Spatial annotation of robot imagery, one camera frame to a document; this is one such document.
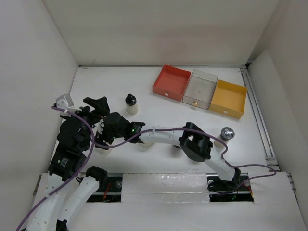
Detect clear plastic bin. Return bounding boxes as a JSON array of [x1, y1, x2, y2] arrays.
[[182, 69, 218, 110]]

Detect red plastic bin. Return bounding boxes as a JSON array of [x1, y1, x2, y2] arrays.
[[152, 65, 191, 102]]

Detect yellow plastic bin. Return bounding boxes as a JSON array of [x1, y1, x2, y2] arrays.
[[209, 79, 247, 119]]

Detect glass jar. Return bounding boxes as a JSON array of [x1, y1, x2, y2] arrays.
[[140, 142, 154, 147], [95, 142, 112, 154]]

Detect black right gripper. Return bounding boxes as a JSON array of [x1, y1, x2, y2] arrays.
[[93, 121, 125, 150]]

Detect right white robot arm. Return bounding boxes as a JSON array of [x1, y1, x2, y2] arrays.
[[96, 112, 241, 190]]

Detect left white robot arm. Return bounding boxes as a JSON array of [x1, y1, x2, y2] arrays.
[[17, 95, 110, 231]]

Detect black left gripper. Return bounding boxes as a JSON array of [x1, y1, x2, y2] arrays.
[[64, 96, 110, 149]]

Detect black-capped white bottle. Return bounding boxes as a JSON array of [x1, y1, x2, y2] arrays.
[[125, 94, 139, 115]]

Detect aluminium side rail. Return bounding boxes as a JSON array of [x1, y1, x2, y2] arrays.
[[240, 65, 280, 171]]

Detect silver-capped white shaker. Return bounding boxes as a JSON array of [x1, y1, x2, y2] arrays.
[[214, 127, 235, 150]]

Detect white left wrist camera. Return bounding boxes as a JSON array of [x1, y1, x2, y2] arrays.
[[54, 94, 80, 111]]

